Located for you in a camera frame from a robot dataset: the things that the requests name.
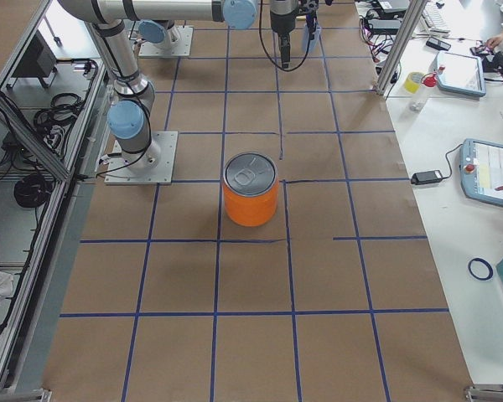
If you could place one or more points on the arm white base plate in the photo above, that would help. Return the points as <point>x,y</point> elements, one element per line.
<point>181,49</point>
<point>155,166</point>

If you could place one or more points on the orange can-shaped container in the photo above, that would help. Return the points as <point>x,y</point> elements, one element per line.
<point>250,189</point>

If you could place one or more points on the aluminium frame post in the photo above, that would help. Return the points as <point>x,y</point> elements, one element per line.
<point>408,25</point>

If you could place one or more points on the black power adapter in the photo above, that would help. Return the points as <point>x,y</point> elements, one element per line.
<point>426,177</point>

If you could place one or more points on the blue teach pendant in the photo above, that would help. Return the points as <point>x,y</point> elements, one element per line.
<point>462,74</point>
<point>481,171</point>

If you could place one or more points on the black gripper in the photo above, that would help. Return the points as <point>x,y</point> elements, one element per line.
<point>281,23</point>

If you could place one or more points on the yellow tape roll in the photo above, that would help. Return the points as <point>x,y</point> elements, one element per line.
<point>413,81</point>

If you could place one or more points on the translucent white plastic cup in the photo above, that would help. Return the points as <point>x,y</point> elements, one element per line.
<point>310,38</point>

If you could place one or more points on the blue teach pendant far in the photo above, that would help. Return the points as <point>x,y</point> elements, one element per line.
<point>462,74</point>

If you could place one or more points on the red-capped squeeze bottle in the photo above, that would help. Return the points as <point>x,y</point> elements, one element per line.
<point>426,88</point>

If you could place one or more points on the blue teach pendant near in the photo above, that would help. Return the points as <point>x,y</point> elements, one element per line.
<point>481,171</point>

